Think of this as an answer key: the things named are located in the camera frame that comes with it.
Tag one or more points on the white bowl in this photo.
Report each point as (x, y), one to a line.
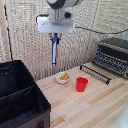
(62, 80)

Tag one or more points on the wooden screen frame post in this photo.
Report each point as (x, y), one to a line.
(4, 30)

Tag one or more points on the black fabric storage box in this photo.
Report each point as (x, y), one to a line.
(20, 96)

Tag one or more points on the yellow food pieces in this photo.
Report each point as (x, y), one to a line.
(64, 77)

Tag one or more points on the black toaster oven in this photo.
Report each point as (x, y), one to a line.
(112, 56)

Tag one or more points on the red plastic cup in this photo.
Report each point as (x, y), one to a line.
(81, 84)

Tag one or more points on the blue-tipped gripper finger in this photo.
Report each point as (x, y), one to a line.
(59, 37)
(51, 37)

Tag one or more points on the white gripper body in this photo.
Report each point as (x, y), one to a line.
(55, 25)

